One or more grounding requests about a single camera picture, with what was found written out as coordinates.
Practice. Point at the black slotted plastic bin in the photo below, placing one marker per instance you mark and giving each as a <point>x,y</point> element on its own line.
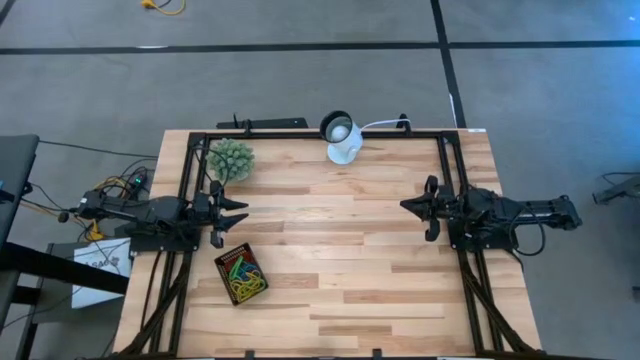
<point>222,262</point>

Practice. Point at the green succulent in grey pot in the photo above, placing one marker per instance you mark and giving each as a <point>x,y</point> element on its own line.
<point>230,160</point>

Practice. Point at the black bar with antennas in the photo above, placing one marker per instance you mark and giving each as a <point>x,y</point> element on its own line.
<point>270,123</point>

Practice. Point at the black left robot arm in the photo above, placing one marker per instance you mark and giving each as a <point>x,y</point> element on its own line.
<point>160,210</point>

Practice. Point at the black desk beam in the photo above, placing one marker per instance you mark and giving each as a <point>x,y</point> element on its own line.
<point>60,267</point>

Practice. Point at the black aluminium table frame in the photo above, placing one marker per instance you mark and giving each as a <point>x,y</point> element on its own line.
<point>325,135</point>

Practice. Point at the dark grey side table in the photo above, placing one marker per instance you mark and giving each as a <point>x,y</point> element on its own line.
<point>17,175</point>

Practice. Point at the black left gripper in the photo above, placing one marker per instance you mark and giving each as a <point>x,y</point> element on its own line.
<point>216,215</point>

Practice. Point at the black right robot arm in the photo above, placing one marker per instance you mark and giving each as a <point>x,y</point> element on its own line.
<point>540,212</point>

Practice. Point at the black equipment stand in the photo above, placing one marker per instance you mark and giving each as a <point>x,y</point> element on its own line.
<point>620,190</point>

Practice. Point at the white printed cardboard box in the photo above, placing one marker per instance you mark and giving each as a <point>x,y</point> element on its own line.
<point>100,270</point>

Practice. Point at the yellow rubber band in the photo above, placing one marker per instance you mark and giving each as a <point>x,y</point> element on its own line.
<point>247,290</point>

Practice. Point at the teal rubber band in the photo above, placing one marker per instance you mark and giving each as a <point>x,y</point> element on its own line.
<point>250,274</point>

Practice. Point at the green rubber band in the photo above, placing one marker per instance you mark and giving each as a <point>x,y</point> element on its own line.
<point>235,267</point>

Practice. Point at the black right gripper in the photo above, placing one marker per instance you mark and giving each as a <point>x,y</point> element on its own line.
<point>450,210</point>

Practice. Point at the black power strip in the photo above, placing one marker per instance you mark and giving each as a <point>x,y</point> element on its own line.
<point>138,181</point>

